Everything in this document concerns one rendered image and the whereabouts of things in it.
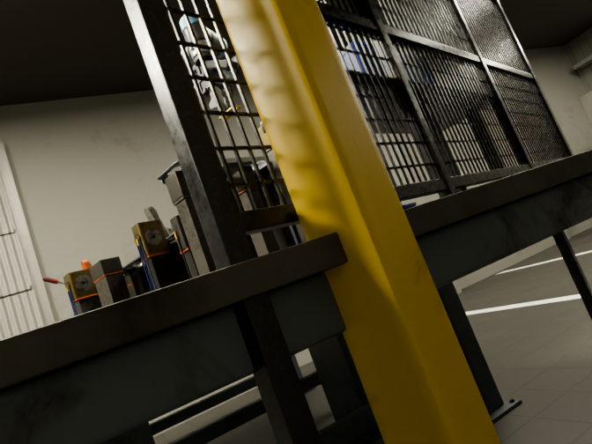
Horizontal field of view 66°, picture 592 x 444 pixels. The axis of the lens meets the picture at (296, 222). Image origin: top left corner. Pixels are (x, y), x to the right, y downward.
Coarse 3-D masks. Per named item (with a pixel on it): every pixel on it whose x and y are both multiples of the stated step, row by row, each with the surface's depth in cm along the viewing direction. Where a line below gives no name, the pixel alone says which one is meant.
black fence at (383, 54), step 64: (128, 0) 57; (192, 0) 65; (384, 0) 114; (448, 0) 152; (384, 64) 103; (448, 64) 130; (512, 64) 181; (192, 128) 54; (256, 128) 64; (384, 128) 90; (448, 128) 112; (512, 128) 146; (192, 192) 54; (448, 192) 97; (256, 320) 51; (256, 384) 51
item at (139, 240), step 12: (132, 228) 154; (144, 228) 152; (156, 228) 155; (144, 240) 151; (156, 240) 153; (144, 252) 150; (156, 252) 152; (168, 252) 155; (156, 264) 151; (168, 264) 154; (156, 276) 150; (168, 276) 152; (156, 288) 148
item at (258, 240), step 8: (248, 168) 115; (232, 176) 115; (240, 176) 112; (248, 176) 114; (240, 192) 113; (256, 192) 115; (240, 200) 114; (248, 200) 112; (256, 200) 114; (248, 208) 113; (264, 232) 112; (272, 232) 113; (256, 240) 112; (264, 240) 111; (272, 240) 112; (256, 248) 113; (264, 248) 111; (272, 248) 111
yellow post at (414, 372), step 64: (256, 0) 59; (256, 64) 61; (320, 64) 59; (320, 128) 55; (320, 192) 57; (384, 192) 58; (384, 256) 53; (384, 320) 53; (448, 320) 58; (384, 384) 55; (448, 384) 53
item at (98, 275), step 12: (96, 264) 179; (108, 264) 179; (120, 264) 182; (96, 276) 181; (108, 276) 177; (120, 276) 180; (108, 288) 176; (120, 288) 179; (108, 300) 178; (120, 300) 177
